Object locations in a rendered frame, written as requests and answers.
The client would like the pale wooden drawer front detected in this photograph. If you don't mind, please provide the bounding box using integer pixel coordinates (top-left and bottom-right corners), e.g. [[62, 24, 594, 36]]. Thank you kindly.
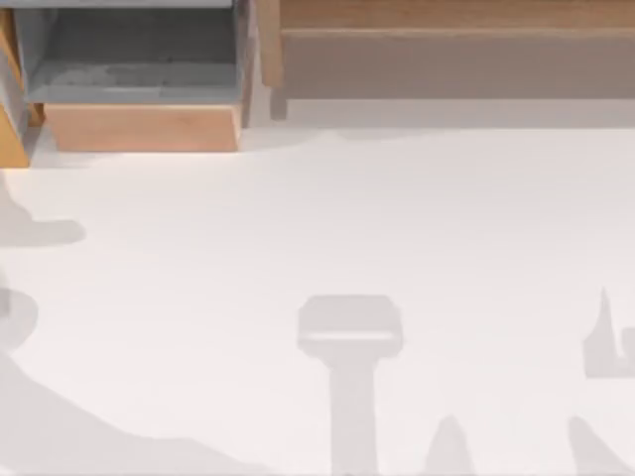
[[43, 102, 243, 154]]

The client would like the wooden cupboard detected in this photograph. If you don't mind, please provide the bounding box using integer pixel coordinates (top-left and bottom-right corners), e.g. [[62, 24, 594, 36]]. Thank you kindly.
[[0, 8, 47, 170]]

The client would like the pulled-out grey pierced drawer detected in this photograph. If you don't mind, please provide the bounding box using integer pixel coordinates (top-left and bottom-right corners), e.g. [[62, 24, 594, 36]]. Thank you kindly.
[[12, 0, 257, 143]]

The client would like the wooden open shelf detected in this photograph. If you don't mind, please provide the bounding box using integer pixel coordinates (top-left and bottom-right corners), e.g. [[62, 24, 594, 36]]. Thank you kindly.
[[257, 0, 635, 122]]

